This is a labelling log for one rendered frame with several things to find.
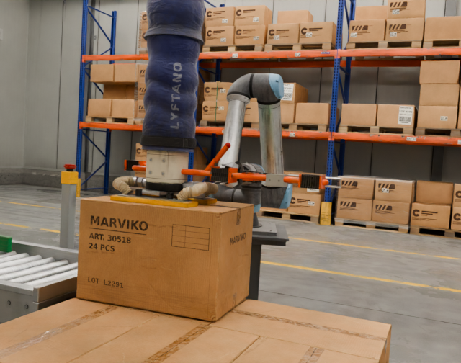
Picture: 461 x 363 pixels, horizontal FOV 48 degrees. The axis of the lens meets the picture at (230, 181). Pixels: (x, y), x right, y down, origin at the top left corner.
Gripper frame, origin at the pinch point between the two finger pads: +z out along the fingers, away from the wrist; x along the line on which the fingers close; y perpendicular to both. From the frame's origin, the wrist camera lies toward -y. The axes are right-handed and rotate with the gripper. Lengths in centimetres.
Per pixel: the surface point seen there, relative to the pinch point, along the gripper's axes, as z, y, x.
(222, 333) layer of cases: 24, -12, -53
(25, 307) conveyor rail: 34, 67, -55
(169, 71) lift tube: 10.7, 22.9, 38.3
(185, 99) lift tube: 6.0, 17.8, 28.2
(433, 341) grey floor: -178, -79, -107
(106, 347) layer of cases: 55, 14, -54
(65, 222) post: -48, 119, -36
